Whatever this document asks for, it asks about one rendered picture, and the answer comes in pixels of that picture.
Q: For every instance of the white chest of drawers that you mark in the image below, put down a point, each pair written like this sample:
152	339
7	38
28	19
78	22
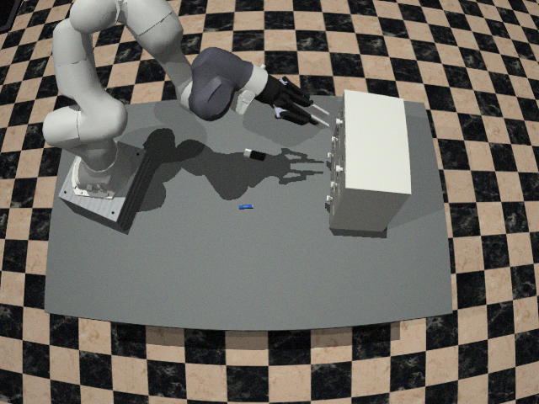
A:
377	168

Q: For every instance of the grey drawer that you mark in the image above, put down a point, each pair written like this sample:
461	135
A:
336	194
341	121
337	148
333	159
341	168
331	199

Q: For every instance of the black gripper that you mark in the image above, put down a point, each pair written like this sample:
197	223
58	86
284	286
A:
285	93

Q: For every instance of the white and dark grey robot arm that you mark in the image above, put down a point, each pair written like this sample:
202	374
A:
205	88

